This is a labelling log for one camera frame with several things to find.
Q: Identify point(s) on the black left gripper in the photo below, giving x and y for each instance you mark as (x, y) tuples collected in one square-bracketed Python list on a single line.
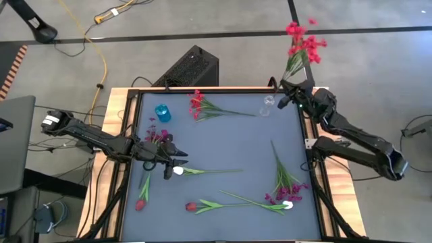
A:
[(152, 150)]

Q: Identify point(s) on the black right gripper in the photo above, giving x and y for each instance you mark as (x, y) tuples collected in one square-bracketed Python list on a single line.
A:
[(298, 92)]

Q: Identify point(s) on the white artificial tulip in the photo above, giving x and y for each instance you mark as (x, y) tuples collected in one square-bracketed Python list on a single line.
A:
[(177, 170), (287, 204)]

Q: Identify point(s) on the purple artificial flower bunch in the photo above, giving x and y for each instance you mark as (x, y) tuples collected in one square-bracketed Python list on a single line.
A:
[(285, 190), (156, 136)]

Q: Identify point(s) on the red artificial flower bunch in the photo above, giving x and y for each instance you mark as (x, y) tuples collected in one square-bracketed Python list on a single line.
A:
[(197, 103), (312, 50)]

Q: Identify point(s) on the red artificial tulip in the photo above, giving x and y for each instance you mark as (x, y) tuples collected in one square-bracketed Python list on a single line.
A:
[(140, 204), (190, 206)]

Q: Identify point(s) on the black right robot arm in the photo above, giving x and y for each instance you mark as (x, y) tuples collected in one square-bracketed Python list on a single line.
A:
[(357, 135)]

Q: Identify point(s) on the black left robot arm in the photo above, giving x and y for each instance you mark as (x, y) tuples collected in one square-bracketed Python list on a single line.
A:
[(91, 136)]

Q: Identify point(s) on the clear textured glass vase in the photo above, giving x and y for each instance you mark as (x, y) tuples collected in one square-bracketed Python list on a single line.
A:
[(266, 107)]

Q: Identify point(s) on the blue glass vase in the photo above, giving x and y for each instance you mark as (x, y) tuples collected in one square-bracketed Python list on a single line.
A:
[(163, 113)]

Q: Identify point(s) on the blue-grey table mat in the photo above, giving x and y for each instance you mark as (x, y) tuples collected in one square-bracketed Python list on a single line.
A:
[(236, 141)]

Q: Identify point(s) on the black speaker box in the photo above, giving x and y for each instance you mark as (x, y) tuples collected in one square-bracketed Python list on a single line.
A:
[(192, 67)]

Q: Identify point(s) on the black base beam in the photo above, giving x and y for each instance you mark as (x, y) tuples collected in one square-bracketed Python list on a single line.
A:
[(54, 184)]

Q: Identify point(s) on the grey stand leg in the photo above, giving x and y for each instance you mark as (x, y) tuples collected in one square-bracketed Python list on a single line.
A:
[(418, 128)]

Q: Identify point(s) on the grey power adapter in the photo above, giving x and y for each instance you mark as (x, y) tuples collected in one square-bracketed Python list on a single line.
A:
[(47, 217)]

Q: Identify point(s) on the phone with blue screen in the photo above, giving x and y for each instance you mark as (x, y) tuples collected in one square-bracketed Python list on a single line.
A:
[(5, 125)]

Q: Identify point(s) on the orange black striped ramp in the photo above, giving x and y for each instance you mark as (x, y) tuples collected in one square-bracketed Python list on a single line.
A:
[(13, 69)]

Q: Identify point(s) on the black stand foot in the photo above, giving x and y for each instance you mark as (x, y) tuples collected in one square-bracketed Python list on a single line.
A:
[(40, 28)]

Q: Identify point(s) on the black aluminium table frame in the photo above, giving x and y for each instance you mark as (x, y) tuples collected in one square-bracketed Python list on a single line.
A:
[(219, 90)]

